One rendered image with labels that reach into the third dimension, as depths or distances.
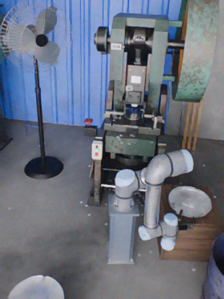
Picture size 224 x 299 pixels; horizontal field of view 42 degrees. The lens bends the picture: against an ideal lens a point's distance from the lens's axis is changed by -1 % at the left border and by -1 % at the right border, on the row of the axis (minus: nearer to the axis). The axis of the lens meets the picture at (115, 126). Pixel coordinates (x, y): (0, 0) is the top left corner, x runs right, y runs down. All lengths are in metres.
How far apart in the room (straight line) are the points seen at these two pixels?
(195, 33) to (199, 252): 1.44
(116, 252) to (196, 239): 0.54
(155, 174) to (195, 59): 0.79
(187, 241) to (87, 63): 2.25
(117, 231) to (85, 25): 2.27
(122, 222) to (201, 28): 1.27
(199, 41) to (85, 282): 1.65
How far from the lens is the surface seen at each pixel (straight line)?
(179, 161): 1.44
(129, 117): 2.24
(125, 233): 1.99
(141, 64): 2.24
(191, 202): 2.09
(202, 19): 1.89
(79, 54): 3.51
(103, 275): 2.13
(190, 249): 2.20
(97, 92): 3.60
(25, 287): 1.82
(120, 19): 2.16
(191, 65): 1.87
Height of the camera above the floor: 1.71
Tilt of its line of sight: 26 degrees down
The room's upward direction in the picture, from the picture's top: 3 degrees clockwise
